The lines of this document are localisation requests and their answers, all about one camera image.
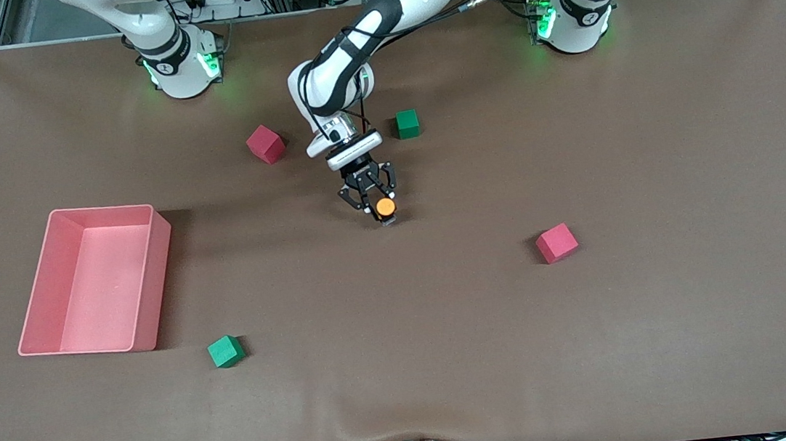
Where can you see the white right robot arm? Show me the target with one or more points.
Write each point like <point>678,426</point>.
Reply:
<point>179,60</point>

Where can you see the brown table mat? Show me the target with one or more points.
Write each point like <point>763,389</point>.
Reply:
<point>408,365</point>

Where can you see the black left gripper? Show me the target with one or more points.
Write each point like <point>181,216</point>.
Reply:
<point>362,176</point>

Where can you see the pink plastic bin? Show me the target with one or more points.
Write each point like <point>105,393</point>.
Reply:
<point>94,296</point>

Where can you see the green cube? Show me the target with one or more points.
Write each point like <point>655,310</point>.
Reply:
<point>408,124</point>
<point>226,352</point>

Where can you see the yellow mushroom push button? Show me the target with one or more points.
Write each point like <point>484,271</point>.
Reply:
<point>385,208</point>

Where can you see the pink cube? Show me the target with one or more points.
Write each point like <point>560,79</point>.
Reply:
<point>557,243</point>
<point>265,145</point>

